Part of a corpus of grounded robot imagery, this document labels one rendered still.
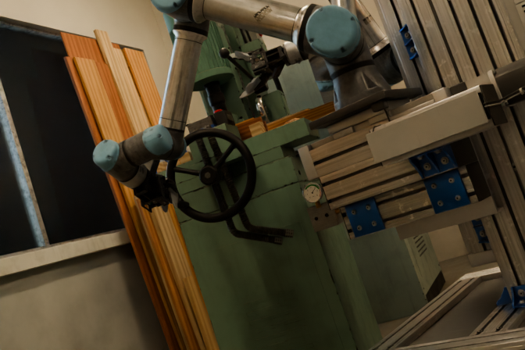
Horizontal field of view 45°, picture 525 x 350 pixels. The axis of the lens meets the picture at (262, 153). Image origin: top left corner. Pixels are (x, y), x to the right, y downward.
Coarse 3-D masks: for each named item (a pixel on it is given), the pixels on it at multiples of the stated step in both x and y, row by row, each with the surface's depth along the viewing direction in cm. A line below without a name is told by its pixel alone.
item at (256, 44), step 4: (256, 40) 243; (260, 40) 245; (248, 44) 244; (252, 44) 243; (256, 44) 243; (260, 44) 243; (264, 44) 249; (244, 48) 244; (248, 48) 244; (252, 48) 243; (256, 48) 243; (264, 48) 245; (248, 64) 244; (248, 68) 243; (252, 72) 243; (252, 76) 243; (256, 76) 243
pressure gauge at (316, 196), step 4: (308, 184) 196; (312, 184) 196; (316, 184) 195; (304, 188) 196; (308, 188) 196; (312, 188) 196; (316, 188) 195; (320, 188) 195; (304, 192) 196; (308, 192) 196; (316, 192) 195; (320, 192) 195; (304, 196) 196; (308, 196) 196; (312, 196) 196; (316, 196) 195; (320, 196) 195; (308, 200) 196; (312, 200) 196; (316, 200) 195; (316, 204) 197; (320, 204) 198
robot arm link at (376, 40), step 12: (360, 0) 211; (360, 12) 208; (372, 24) 209; (372, 36) 209; (384, 36) 210; (372, 48) 210; (384, 48) 208; (384, 60) 208; (384, 72) 210; (396, 72) 207
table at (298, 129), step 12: (300, 120) 204; (264, 132) 207; (276, 132) 206; (288, 132) 205; (300, 132) 204; (312, 132) 210; (252, 144) 207; (264, 144) 206; (276, 144) 205; (288, 144) 209; (300, 144) 221; (228, 156) 200; (240, 156) 199; (192, 168) 202; (180, 180) 214
